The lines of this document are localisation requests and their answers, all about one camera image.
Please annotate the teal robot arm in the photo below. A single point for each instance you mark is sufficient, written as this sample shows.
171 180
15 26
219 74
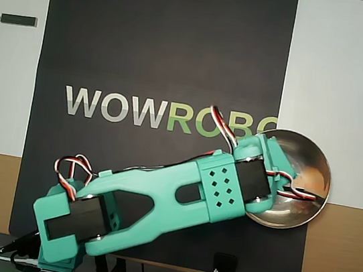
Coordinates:
160 187

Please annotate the metal bowl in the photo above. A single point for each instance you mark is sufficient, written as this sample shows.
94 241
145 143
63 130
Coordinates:
292 214

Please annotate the black mat with WOWROBO print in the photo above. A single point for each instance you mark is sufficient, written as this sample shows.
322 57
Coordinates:
170 23

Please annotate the white sheet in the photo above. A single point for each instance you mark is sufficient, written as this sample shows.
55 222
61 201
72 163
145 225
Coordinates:
342 97

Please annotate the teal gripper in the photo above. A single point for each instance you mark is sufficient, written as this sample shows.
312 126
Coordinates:
285 161

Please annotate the black USB stick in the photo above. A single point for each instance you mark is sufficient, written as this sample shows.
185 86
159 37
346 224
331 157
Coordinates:
17 19

